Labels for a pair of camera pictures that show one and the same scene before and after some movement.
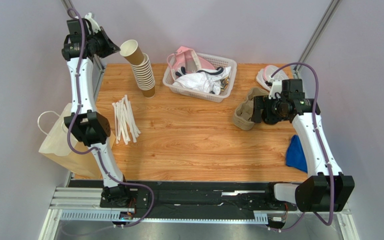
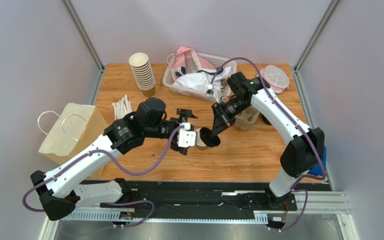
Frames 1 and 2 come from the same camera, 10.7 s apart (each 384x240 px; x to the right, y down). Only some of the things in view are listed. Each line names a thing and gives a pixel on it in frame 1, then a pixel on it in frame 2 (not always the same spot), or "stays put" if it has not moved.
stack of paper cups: (144, 76) stays put
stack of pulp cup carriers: (243, 111) stays put
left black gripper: (111, 46) to (184, 116)
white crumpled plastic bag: (206, 80) stays put
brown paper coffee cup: (132, 52) to (201, 145)
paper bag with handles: (56, 148) stays put
